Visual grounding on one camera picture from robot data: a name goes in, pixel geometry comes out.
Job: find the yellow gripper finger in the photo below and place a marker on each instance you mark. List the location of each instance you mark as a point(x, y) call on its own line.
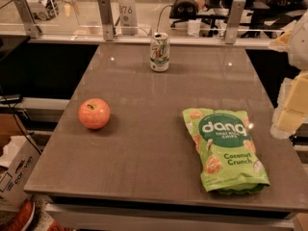
point(292, 106)

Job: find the green rice chip bag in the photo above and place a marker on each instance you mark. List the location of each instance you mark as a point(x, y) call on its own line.
point(226, 150)

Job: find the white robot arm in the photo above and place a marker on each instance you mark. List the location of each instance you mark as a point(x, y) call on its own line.
point(295, 44)

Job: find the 7up soda can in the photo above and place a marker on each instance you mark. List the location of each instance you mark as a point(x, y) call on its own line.
point(159, 52)

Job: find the black office chair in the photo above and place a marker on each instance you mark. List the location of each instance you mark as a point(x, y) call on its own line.
point(185, 10)

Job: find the red apple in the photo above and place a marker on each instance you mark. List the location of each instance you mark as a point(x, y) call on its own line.
point(94, 113)

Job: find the white machine in background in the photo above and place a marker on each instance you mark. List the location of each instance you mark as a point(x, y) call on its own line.
point(43, 9)

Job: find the white cardboard box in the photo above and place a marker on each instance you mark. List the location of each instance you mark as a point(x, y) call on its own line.
point(17, 163)

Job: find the orange shoe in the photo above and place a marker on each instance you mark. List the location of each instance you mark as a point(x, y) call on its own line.
point(22, 220)

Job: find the right metal bracket post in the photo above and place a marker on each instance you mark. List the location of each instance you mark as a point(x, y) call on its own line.
point(234, 19)

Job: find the metal bracket post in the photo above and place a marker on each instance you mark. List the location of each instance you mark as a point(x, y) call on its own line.
point(31, 28)
point(234, 19)
point(107, 22)

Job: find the white numbered sign post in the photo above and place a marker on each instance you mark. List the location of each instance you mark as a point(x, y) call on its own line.
point(128, 17)

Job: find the middle metal bracket post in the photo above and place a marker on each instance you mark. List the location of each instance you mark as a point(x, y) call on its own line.
point(107, 22)

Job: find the left metal bracket post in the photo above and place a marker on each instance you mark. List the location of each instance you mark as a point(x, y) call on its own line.
point(31, 28)

